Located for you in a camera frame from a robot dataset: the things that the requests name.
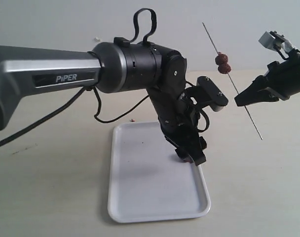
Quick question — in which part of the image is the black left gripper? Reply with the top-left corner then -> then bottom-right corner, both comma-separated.
150,87 -> 206,165

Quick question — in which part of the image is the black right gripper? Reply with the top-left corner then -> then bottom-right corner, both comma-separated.
234,52 -> 300,107

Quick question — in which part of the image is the thin metal skewer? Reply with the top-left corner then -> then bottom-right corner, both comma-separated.
202,22 -> 263,140

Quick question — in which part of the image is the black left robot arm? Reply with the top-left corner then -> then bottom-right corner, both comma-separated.
0,42 -> 207,165

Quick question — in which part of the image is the white rectangular plastic tray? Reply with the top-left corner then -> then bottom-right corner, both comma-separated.
108,122 -> 211,223

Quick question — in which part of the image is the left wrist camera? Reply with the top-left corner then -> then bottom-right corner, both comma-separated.
185,76 -> 228,112

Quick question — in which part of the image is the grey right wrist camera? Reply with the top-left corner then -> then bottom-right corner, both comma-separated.
258,31 -> 300,61

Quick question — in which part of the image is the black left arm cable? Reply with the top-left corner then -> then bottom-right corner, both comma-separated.
0,8 -> 210,151

